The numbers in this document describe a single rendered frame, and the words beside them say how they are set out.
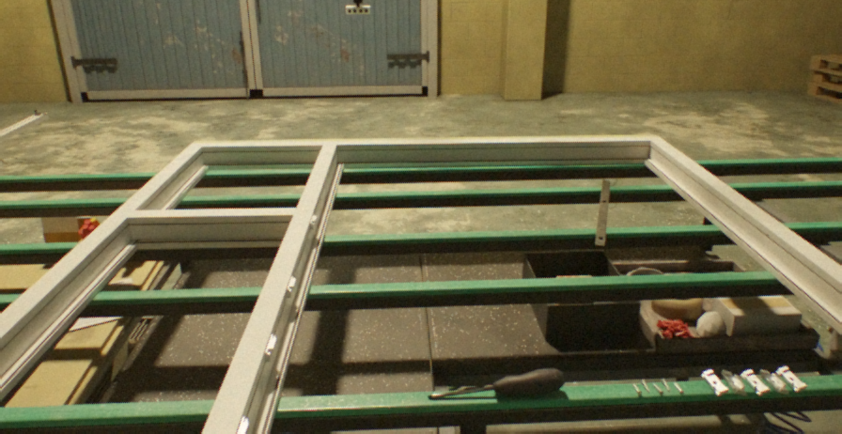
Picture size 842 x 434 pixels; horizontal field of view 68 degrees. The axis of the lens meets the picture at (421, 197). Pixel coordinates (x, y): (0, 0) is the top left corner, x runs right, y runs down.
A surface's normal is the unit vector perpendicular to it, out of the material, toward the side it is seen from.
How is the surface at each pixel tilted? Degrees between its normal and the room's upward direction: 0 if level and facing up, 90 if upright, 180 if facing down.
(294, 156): 90
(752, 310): 0
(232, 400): 0
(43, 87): 90
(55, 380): 0
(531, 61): 90
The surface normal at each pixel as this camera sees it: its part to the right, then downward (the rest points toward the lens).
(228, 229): 0.03, 0.37
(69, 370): 0.00, -0.93
